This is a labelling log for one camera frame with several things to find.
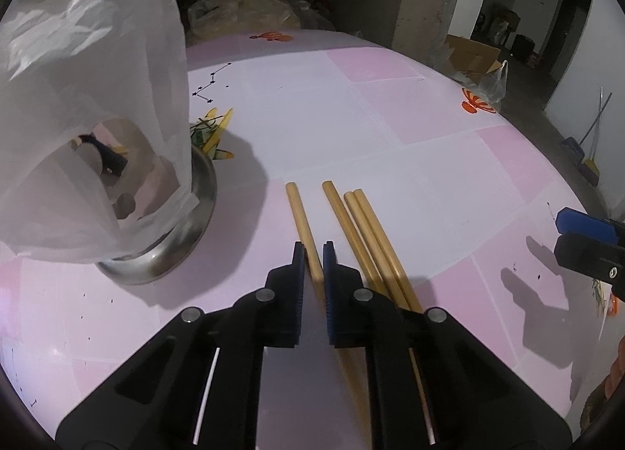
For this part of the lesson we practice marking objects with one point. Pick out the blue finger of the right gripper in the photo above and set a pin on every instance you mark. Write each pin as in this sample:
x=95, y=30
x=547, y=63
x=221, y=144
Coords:
x=572, y=221
x=597, y=260

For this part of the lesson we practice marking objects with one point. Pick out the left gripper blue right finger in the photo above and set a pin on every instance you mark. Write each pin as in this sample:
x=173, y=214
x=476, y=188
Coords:
x=329, y=262

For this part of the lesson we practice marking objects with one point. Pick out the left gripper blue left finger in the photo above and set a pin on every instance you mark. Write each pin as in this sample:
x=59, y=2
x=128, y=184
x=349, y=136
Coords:
x=298, y=265

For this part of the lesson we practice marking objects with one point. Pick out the bamboo chopstick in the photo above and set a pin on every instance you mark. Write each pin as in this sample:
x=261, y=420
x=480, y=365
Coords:
x=366, y=264
x=348, y=360
x=389, y=253
x=375, y=251

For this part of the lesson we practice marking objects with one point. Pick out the steel utensil holder cup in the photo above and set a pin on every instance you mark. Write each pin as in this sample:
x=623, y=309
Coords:
x=164, y=205

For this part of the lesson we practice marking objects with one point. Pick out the cardboard box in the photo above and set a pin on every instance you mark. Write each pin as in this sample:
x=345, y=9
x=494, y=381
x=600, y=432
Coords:
x=471, y=58

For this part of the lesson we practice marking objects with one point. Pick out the white plastic bag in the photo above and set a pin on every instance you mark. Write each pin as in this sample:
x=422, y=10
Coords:
x=67, y=66

